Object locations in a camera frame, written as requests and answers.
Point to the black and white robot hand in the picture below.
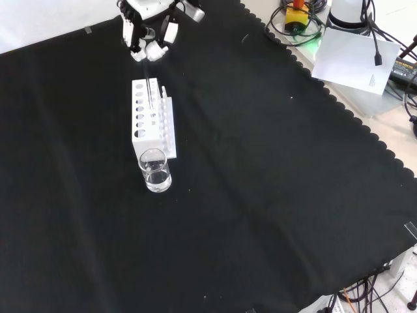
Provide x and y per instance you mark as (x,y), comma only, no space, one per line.
(143,29)

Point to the white test tube rack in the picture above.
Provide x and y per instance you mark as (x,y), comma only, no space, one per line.
(143,130)

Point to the clear tape piece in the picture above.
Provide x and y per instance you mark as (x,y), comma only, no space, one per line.
(88,30)
(411,229)

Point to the clear glass beaker with water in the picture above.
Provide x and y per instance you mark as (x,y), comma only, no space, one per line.
(156,176)

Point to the yellow stop button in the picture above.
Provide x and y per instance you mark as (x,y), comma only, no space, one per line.
(296,18)

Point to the black bench cloth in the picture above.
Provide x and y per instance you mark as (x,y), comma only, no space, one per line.
(228,195)

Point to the pale board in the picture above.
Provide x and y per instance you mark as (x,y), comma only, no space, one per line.
(355,60)

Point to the black power adapter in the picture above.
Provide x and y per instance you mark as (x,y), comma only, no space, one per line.
(404,70)

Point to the black tripod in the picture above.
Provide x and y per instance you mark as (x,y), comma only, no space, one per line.
(411,52)

